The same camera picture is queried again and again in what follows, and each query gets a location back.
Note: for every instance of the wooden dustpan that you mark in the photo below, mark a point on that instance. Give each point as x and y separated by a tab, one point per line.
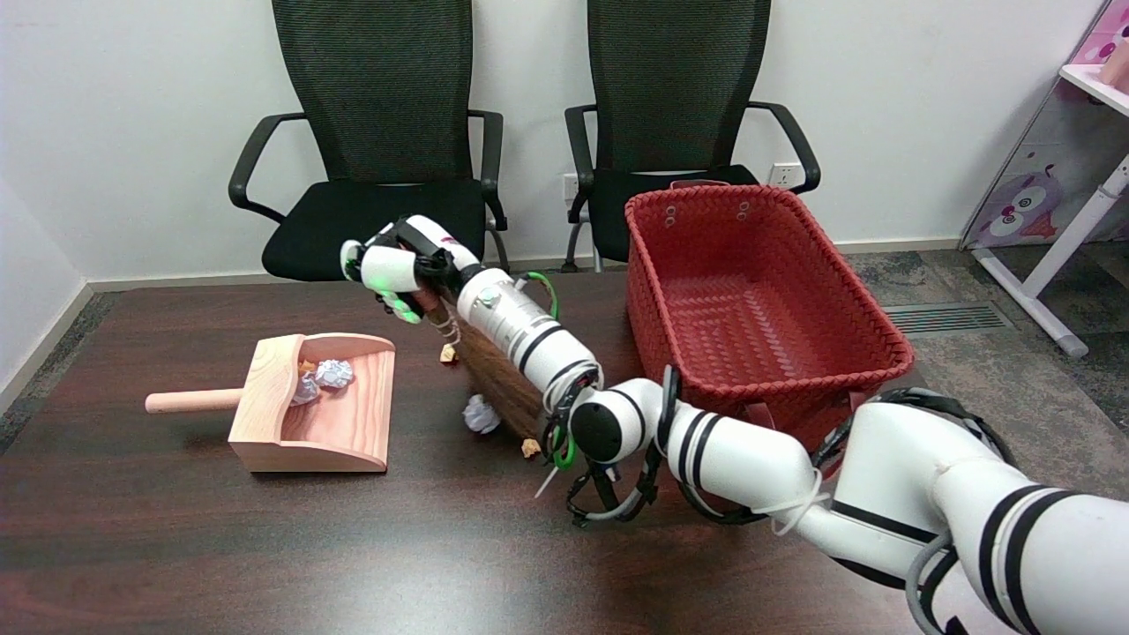
344	423

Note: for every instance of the brown straw hand broom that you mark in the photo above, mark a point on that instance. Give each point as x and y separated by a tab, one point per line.
498	388

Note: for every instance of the white wall outlet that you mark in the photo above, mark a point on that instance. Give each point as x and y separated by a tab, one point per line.
782	174
571	187

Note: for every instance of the small tan paper ball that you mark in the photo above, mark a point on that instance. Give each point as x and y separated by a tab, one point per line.
448	354
530	447

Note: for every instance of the pink white children's desk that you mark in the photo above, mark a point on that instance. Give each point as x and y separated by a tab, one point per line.
1032	194

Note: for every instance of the black mesh office chair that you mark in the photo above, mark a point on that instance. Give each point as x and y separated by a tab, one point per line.
670	79
379	88

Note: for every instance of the white paper ball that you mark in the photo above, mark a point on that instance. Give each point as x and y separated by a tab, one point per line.
305	389
481	413
334	372

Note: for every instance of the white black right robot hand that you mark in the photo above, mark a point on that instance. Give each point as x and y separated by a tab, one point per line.
392	265

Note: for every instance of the metal floor vent grille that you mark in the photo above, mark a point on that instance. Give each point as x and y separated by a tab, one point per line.
944	319

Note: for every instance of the red woven basket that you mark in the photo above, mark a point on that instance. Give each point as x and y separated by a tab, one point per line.
750	300

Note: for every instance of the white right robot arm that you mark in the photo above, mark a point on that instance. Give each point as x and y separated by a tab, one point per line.
520	326

